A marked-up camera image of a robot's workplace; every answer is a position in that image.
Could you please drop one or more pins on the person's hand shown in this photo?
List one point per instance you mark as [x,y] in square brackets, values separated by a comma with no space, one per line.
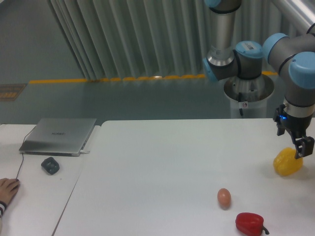
[7,193]

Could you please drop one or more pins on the red bell pepper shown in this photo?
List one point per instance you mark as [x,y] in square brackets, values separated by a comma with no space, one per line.
[250,224]

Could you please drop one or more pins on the brown egg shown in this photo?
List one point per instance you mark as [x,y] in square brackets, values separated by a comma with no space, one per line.
[224,197]

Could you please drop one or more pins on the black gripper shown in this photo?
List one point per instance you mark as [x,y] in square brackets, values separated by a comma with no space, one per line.
[296,128]

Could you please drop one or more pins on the grey pleated curtain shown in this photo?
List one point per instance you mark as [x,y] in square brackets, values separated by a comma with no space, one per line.
[135,38]

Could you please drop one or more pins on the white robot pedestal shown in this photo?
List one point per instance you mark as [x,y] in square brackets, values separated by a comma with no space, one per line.
[248,98]

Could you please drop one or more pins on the yellow bell pepper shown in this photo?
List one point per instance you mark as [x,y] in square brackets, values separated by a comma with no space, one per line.
[285,162]

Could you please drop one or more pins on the small black device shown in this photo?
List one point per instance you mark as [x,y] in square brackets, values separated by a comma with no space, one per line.
[50,166]

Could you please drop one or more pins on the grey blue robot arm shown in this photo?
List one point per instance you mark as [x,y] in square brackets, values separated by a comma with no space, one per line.
[292,58]

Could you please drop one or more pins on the striped sleeve forearm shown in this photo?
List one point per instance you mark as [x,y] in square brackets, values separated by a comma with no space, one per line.
[3,207]

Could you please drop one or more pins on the silver closed laptop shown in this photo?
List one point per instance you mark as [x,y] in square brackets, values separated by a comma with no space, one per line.
[58,137]

